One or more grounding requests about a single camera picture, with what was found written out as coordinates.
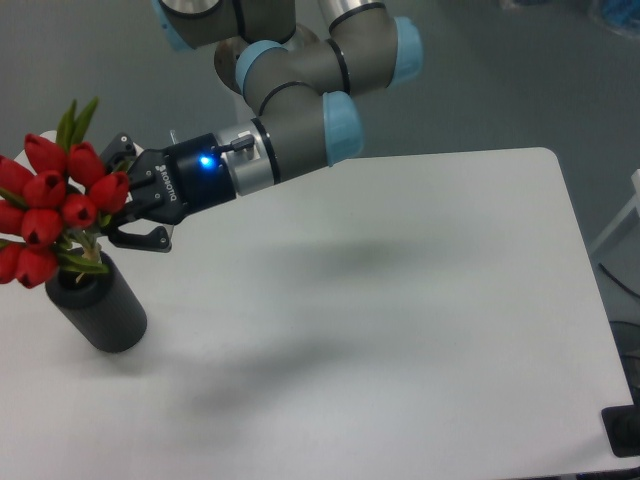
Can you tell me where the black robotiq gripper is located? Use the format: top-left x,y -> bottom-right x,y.
99,132 -> 236,252

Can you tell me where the red tulip bouquet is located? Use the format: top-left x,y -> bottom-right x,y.
1,98 -> 130,289

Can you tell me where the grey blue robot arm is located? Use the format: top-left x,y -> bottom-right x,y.
100,1 -> 424,252

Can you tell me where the black ribbed cylindrical vase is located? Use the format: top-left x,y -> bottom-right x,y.
45,253 -> 147,353

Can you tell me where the black device at table edge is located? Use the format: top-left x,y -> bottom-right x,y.
601,405 -> 639,458

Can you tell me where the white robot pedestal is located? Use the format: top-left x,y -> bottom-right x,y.
168,24 -> 321,146

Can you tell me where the black cable on floor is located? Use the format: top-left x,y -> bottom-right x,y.
598,263 -> 640,297

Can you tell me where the white frame at right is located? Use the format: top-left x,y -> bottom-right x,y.
588,170 -> 639,259

